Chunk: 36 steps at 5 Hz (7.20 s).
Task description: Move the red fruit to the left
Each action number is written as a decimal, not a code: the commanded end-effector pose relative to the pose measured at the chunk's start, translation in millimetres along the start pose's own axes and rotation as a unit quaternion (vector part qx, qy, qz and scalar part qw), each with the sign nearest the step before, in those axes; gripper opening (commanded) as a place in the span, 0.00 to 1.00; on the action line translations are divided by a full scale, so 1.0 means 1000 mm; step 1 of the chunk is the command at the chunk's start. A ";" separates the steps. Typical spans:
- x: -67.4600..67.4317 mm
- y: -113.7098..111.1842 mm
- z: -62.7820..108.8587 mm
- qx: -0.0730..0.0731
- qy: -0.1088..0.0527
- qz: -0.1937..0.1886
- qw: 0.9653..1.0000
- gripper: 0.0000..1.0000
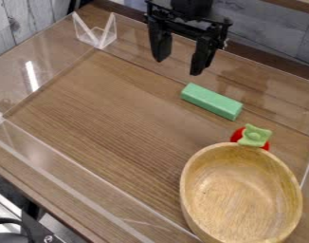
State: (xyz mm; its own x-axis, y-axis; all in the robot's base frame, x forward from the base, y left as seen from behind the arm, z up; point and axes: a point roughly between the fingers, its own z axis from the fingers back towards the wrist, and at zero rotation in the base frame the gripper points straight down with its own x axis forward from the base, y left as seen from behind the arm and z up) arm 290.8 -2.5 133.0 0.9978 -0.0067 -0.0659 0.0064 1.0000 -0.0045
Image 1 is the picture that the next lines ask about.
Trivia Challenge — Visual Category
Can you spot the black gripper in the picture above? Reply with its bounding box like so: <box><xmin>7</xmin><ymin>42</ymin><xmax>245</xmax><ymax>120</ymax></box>
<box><xmin>144</xmin><ymin>0</ymin><xmax>233</xmax><ymax>76</ymax></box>

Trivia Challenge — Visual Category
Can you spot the red plush fruit green leaf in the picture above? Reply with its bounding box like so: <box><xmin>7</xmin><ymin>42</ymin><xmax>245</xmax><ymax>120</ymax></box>
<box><xmin>231</xmin><ymin>123</ymin><xmax>272</xmax><ymax>151</ymax></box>

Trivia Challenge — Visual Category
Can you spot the wooden bowl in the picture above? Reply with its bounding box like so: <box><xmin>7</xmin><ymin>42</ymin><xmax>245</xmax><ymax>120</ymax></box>
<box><xmin>180</xmin><ymin>142</ymin><xmax>302</xmax><ymax>243</ymax></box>

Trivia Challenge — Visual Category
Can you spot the green foam block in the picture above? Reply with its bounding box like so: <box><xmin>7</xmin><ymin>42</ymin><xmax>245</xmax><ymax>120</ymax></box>
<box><xmin>180</xmin><ymin>83</ymin><xmax>244</xmax><ymax>121</ymax></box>

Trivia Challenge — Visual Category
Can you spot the black metal stand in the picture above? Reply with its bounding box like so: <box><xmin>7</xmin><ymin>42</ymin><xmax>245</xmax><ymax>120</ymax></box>
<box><xmin>19</xmin><ymin>208</ymin><xmax>57</xmax><ymax>243</ymax></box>

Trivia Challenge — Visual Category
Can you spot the clear acrylic corner bracket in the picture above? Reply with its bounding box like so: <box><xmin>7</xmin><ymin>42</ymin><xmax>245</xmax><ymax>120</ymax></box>
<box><xmin>72</xmin><ymin>12</ymin><xmax>116</xmax><ymax>49</ymax></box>

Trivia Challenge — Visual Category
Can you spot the clear acrylic tray wall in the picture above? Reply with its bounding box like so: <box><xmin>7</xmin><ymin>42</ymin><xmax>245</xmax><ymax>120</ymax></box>
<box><xmin>0</xmin><ymin>120</ymin><xmax>201</xmax><ymax>243</ymax></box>

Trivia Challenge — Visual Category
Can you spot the black cable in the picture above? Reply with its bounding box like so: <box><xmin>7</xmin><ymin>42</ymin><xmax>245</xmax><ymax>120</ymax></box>
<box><xmin>0</xmin><ymin>217</ymin><xmax>25</xmax><ymax>229</ymax></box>

